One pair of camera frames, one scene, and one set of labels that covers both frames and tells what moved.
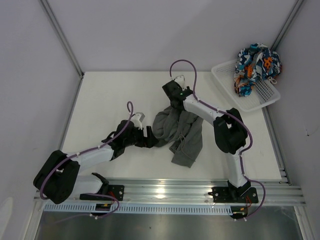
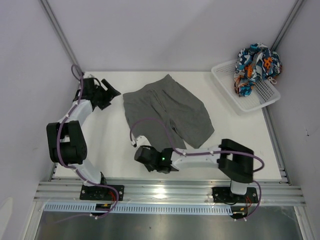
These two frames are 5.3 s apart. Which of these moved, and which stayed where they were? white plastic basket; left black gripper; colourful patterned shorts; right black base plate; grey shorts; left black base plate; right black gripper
Moved: right black gripper; left black gripper; grey shorts
Stayed: left black base plate; white plastic basket; colourful patterned shorts; right black base plate
